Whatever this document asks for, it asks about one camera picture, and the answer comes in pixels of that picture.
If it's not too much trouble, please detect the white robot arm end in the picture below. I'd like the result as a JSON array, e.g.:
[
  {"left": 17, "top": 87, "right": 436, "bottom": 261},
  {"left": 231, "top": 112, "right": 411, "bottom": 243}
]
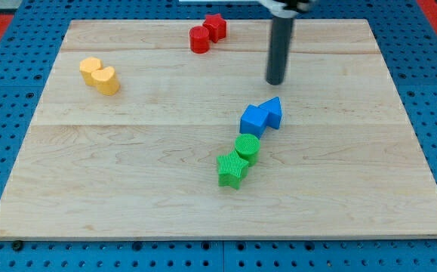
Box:
[{"left": 258, "top": 0, "right": 317, "bottom": 19}]

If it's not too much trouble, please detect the blue cube block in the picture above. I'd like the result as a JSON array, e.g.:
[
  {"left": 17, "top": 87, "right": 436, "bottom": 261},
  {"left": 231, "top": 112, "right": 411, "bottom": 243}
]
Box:
[{"left": 239, "top": 105, "right": 269, "bottom": 138}]

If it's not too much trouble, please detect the wooden board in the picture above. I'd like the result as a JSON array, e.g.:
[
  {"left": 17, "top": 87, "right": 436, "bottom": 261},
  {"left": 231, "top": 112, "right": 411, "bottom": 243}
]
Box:
[{"left": 0, "top": 20, "right": 437, "bottom": 241}]

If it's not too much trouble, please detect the green cylinder block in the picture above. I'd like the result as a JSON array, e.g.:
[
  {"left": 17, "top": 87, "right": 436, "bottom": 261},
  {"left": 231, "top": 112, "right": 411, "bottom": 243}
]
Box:
[{"left": 234, "top": 134, "right": 260, "bottom": 166}]

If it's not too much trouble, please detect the green star block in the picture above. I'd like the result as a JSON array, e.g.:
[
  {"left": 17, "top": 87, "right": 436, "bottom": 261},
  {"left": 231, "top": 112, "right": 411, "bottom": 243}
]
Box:
[{"left": 217, "top": 150, "right": 249, "bottom": 190}]

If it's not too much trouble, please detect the blue triangle block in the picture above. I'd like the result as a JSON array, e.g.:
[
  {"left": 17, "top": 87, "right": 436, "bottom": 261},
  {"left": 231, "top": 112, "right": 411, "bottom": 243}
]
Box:
[{"left": 259, "top": 97, "right": 282, "bottom": 129}]

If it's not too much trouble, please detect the red cylinder block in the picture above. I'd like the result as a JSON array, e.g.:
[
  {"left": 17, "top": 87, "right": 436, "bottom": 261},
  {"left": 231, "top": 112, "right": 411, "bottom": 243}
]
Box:
[{"left": 189, "top": 26, "right": 210, "bottom": 54}]

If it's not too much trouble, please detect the red star block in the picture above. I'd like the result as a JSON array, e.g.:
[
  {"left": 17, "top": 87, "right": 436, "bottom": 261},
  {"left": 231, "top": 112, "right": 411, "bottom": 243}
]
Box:
[{"left": 202, "top": 14, "right": 227, "bottom": 43}]

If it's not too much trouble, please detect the yellow heart block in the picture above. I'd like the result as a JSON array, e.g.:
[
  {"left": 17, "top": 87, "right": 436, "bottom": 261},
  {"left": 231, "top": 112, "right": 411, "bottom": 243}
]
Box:
[{"left": 91, "top": 66, "right": 120, "bottom": 96}]

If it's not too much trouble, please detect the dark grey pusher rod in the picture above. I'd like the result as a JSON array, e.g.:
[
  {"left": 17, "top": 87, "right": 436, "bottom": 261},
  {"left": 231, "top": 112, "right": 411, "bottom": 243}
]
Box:
[{"left": 266, "top": 16, "right": 294, "bottom": 85}]

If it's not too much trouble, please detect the yellow hexagon block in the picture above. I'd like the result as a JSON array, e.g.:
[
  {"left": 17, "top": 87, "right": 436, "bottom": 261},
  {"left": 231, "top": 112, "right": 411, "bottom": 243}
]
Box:
[{"left": 79, "top": 57, "right": 103, "bottom": 86}]

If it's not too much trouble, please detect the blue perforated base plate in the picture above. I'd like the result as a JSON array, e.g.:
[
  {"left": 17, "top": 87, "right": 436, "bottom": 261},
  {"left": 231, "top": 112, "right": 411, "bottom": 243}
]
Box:
[{"left": 0, "top": 0, "right": 437, "bottom": 271}]

